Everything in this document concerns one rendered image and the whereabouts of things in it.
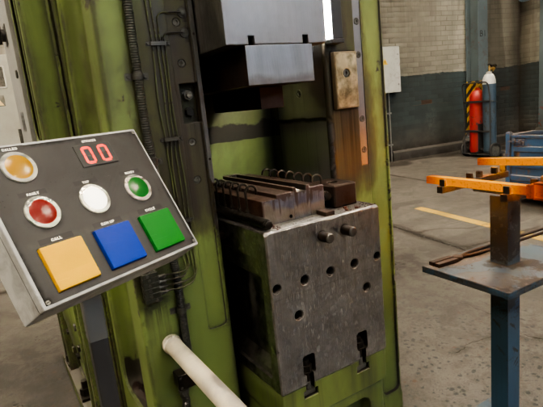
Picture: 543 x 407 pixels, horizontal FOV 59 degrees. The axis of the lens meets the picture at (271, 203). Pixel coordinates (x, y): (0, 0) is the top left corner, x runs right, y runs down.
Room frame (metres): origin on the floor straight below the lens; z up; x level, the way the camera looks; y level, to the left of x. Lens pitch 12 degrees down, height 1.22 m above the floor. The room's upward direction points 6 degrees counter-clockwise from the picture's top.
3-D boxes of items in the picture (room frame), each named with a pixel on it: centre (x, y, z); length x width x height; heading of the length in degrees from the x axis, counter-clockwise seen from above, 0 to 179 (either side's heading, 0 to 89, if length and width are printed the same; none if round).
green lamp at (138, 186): (0.92, 0.26, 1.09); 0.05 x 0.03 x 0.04; 121
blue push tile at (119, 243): (0.82, 0.27, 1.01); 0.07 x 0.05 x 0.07; 146
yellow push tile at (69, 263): (0.73, 0.33, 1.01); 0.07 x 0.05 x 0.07; 146
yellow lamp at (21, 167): (0.78, 0.40, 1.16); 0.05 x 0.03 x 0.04; 121
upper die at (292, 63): (1.43, 0.05, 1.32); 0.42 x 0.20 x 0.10; 31
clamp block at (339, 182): (1.39, -0.18, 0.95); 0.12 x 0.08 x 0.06; 31
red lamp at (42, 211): (0.76, 0.37, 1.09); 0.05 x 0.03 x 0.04; 121
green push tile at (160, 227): (0.90, 0.22, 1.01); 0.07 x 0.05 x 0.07; 146
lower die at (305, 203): (1.43, 0.05, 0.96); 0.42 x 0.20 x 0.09; 31
